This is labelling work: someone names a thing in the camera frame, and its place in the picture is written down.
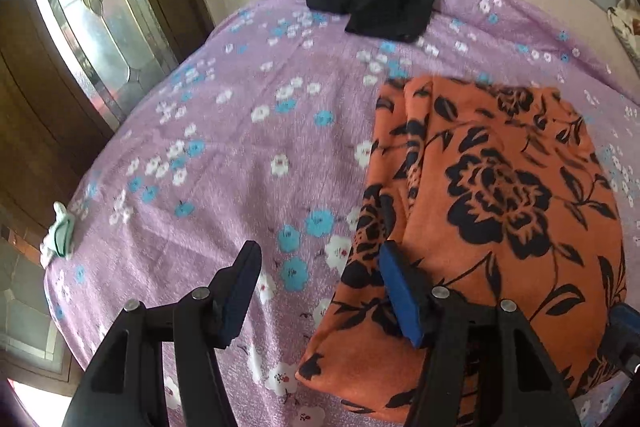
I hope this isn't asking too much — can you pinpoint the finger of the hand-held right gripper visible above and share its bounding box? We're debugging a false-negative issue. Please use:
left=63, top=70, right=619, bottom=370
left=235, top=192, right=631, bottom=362
left=597, top=303, right=640, bottom=388

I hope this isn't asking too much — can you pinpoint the purple floral bedsheet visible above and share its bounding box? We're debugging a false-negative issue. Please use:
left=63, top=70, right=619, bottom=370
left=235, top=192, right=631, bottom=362
left=42, top=0, right=640, bottom=427

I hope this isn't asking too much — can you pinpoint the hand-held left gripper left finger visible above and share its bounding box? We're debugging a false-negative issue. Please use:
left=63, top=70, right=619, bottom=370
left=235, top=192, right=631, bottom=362
left=62, top=240, right=262, bottom=427

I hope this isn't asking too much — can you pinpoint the wooden stained glass door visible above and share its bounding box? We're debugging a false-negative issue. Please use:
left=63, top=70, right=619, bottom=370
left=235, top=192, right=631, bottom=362
left=0, top=0, right=216, bottom=233

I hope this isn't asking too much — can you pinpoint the small green white cloth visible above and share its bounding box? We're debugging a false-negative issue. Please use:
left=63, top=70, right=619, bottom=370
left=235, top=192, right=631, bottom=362
left=40, top=202, right=77, bottom=264

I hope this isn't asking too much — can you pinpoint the cream brown floral cloth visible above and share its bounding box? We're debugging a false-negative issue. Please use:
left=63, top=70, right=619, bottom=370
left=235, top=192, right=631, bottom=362
left=607, top=0, right=640, bottom=72

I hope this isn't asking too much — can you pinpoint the orange black floral garment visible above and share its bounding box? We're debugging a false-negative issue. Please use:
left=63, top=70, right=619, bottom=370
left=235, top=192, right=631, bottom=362
left=295, top=76, right=628, bottom=425

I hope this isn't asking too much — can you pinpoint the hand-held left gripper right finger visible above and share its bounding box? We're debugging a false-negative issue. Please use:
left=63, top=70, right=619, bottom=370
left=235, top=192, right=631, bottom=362
left=378, top=241, right=583, bottom=427

